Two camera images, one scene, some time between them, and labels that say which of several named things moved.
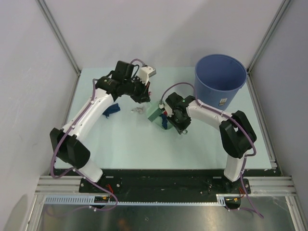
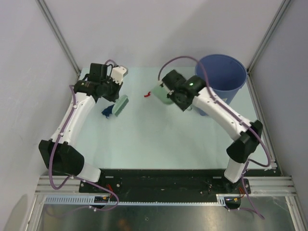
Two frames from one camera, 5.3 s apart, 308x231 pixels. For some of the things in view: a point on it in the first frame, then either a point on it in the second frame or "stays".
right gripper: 180,127 -> 183,106
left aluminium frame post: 60,34 stays
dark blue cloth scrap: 113,108 stays
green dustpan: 158,123 -> 160,93
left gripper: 143,96 -> 117,86
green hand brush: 156,114 -> 120,104
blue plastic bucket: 218,78 stays
